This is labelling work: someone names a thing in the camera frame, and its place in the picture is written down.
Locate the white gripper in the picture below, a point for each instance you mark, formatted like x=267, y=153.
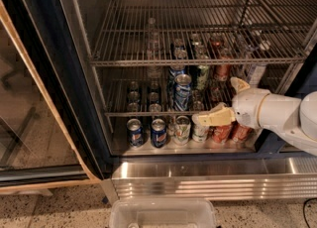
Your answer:
x=248, y=107

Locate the green soda can shelf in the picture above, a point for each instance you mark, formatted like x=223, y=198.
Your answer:
x=201, y=76

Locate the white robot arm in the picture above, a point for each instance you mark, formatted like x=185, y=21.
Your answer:
x=294, y=120

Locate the red soda can middle shelf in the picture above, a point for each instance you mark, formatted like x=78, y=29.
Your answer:
x=221, y=72

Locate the right red can bottom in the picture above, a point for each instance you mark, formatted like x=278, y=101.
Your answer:
x=240, y=133

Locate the red can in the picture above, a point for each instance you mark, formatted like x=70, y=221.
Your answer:
x=221, y=133
x=240, y=133

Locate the left red can bottom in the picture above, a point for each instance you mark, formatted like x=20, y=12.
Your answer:
x=221, y=133

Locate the white blue can middle shelf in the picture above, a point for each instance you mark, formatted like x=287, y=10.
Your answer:
x=255, y=74

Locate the front blue Pepsi can middle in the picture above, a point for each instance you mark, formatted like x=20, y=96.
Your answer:
x=182, y=92

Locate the blue pepsi can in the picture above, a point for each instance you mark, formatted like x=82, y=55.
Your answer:
x=135, y=132
x=158, y=133
x=173, y=72
x=182, y=92

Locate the left green white can bottom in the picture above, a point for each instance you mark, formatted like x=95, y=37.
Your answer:
x=182, y=130

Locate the rear blue Pepsi can middle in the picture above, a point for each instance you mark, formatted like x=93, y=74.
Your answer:
x=173, y=72

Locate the right blue Pepsi can bottom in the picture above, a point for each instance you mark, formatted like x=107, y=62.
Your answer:
x=158, y=133

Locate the left blue Pepsi can bottom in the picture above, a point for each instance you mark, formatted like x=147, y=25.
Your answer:
x=135, y=132

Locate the stainless steel fridge base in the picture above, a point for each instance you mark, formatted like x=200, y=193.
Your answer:
x=214, y=180

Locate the glass fridge door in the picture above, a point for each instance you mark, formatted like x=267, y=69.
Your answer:
x=51, y=133

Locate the clear plastic bottle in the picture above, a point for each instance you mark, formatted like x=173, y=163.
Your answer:
x=153, y=49

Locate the clear plastic bin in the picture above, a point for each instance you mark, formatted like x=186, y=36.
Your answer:
x=162, y=213

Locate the middle wire fridge shelf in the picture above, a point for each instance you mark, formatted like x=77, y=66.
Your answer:
x=129, y=92

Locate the wire fridge shelf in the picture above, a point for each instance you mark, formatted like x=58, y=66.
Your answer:
x=129, y=92
x=252, y=32

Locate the upper wire fridge shelf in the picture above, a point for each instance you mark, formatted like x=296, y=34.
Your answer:
x=252, y=32

